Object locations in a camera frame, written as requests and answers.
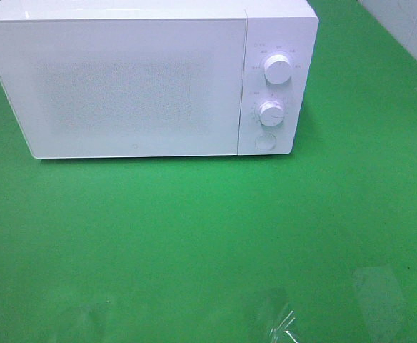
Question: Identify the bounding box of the round white door release button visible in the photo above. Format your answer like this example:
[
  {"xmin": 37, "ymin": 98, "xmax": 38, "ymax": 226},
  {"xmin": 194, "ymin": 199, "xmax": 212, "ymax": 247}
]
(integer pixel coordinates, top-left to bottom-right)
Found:
[{"xmin": 255, "ymin": 133, "xmax": 276, "ymax": 151}]

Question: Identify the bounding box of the white microwave knob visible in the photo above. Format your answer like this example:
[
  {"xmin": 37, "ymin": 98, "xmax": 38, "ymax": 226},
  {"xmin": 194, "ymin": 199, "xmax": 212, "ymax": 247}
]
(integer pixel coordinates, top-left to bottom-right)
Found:
[
  {"xmin": 259, "ymin": 101, "xmax": 285, "ymax": 127},
  {"xmin": 263, "ymin": 54, "xmax": 292, "ymax": 85}
]

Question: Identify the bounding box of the white microwave door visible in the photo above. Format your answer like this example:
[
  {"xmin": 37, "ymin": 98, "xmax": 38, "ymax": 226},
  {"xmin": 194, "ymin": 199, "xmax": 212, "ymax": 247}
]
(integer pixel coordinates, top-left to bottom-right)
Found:
[{"xmin": 0, "ymin": 19, "xmax": 246, "ymax": 159}]

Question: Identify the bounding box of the white microwave oven body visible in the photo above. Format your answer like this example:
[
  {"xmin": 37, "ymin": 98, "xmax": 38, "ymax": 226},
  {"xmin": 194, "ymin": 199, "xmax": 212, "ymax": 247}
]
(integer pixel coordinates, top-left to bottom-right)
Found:
[{"xmin": 0, "ymin": 1, "xmax": 318, "ymax": 156}]

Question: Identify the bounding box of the clear tape strip on table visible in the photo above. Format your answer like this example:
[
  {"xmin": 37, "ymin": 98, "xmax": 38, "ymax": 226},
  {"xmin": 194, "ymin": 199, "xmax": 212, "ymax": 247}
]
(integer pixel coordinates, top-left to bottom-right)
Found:
[{"xmin": 268, "ymin": 310, "xmax": 299, "ymax": 343}]

